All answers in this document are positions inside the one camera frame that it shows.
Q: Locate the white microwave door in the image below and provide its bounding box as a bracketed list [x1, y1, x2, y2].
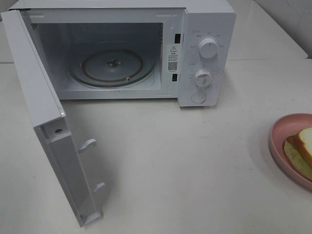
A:
[1, 10, 101, 227]

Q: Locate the white timer knob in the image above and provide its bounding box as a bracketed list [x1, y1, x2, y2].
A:
[194, 69, 212, 87]

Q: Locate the white microwave oven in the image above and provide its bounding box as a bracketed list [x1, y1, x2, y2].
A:
[1, 0, 236, 107]

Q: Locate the glass microwave turntable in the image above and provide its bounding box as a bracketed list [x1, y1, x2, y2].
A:
[69, 49, 156, 88]

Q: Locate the white bread sandwich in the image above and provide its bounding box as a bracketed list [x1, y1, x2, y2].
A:
[284, 127, 312, 181]

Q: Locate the pink round plate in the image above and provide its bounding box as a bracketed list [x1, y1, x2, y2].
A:
[269, 113, 312, 191]

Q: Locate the white upper power knob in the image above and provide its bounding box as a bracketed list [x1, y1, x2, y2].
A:
[197, 36, 219, 59]

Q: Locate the round door release button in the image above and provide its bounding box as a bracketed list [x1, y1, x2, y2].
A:
[192, 92, 206, 104]

